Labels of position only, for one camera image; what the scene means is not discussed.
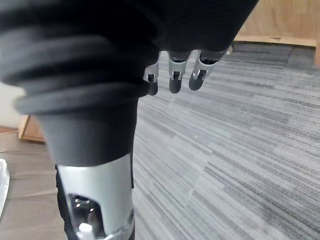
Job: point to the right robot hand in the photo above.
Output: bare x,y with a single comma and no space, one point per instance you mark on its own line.
82,75

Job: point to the white bed sheet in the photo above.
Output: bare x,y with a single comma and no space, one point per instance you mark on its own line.
3,185

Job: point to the wooden furniture base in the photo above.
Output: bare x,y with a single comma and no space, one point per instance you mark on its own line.
31,130

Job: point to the wooden baseboard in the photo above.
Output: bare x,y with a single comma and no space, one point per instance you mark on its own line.
275,40

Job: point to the brown padded bed frame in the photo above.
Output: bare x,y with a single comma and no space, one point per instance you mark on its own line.
27,195

